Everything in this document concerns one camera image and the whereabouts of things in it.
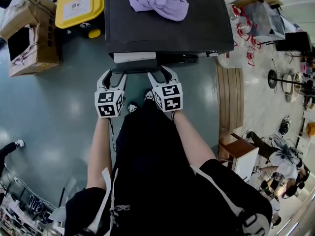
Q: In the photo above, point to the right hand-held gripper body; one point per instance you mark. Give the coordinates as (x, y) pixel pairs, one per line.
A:
(169, 97)

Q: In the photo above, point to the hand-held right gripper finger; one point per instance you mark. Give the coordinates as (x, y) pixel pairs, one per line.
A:
(153, 81)
(172, 77)

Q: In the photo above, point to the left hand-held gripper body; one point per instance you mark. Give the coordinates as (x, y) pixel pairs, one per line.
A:
(108, 104)

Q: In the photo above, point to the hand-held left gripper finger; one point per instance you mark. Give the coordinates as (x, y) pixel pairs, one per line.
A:
(122, 83)
(102, 82)

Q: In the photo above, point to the white and black detergent drawer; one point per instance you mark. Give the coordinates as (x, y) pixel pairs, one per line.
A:
(135, 58)

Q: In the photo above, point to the person's left forearm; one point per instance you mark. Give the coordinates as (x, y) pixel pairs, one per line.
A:
(101, 154)

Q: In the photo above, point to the person's right forearm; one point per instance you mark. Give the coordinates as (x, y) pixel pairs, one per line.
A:
(194, 141)

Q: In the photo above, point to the person's right shoe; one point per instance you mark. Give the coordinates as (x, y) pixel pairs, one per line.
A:
(148, 95)

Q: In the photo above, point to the person's shoe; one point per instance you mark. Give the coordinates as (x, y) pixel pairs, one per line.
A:
(148, 95)
(133, 107)

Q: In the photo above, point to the person's left shoe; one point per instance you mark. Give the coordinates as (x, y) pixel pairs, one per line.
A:
(133, 107)

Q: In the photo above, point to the black washing machine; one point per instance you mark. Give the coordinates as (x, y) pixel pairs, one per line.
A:
(167, 33)

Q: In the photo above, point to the silver washing machine knob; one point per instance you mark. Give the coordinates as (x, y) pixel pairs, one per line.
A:
(212, 54)

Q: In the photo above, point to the slatted wooden bench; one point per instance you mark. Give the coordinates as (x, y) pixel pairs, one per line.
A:
(230, 99)

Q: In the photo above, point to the brown cardboard box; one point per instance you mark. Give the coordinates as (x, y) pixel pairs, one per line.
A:
(44, 45)

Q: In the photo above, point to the purple cloth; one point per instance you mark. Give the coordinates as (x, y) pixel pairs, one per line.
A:
(160, 1)

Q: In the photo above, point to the black bin with yellow lid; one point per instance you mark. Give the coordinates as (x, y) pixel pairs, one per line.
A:
(78, 8)

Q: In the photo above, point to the white bags with red ties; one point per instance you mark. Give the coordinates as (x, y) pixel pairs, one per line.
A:
(242, 33)

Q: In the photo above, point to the person's black clothing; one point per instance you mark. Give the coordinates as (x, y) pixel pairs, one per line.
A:
(160, 181)

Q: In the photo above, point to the wooden and white cabinet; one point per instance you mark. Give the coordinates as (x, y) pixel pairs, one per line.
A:
(242, 156)

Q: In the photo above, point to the black floor fan stand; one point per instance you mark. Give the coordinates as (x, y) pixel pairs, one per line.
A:
(272, 79)

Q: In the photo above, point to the clear plastic storage box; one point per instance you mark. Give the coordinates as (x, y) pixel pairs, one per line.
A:
(263, 16)

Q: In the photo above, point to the black printed bag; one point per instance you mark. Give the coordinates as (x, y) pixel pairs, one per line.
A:
(36, 204)

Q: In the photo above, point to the black flat monitor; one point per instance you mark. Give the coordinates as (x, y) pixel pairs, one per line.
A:
(294, 42)

